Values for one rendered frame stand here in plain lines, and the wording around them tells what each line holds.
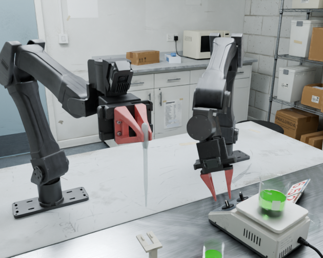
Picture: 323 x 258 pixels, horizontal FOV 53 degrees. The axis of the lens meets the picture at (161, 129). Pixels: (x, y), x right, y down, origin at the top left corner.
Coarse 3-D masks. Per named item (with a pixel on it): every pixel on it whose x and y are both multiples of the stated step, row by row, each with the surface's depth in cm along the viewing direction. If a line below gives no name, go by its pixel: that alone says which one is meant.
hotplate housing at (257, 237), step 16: (224, 224) 79; (240, 224) 74; (256, 224) 72; (304, 224) 73; (240, 240) 76; (256, 240) 71; (272, 240) 68; (288, 240) 70; (304, 240) 72; (272, 256) 69
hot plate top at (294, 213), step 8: (248, 200) 78; (256, 200) 78; (240, 208) 74; (248, 208) 74; (256, 208) 74; (288, 208) 74; (296, 208) 74; (304, 208) 74; (248, 216) 73; (256, 216) 72; (288, 216) 72; (296, 216) 72; (304, 216) 72; (264, 224) 69; (272, 224) 69; (280, 224) 69; (288, 224) 69; (280, 232) 67
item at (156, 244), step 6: (150, 234) 59; (138, 240) 59; (144, 240) 58; (156, 240) 58; (144, 246) 57; (150, 246) 57; (156, 246) 57; (162, 246) 57; (150, 252) 57; (156, 252) 57
